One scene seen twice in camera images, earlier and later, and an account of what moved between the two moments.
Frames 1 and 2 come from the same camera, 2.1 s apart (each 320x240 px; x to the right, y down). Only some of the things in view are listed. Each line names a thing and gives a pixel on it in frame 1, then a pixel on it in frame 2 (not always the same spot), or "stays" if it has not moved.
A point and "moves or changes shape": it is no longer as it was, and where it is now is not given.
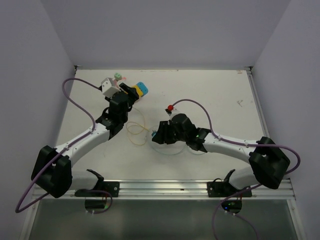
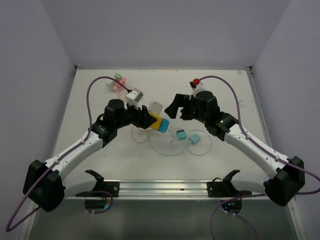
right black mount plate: x=225 y=189 stays
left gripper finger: x=132 y=91 → x=147 y=118
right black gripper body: x=172 y=136 → x=190 y=111
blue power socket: x=142 y=87 moves or changes shape
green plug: x=118 y=75 stays
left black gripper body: x=130 y=101 → x=131 y=115
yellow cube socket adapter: x=140 y=92 moves or changes shape
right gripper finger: x=160 y=136 → x=179 y=101
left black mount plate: x=107 y=189 stays
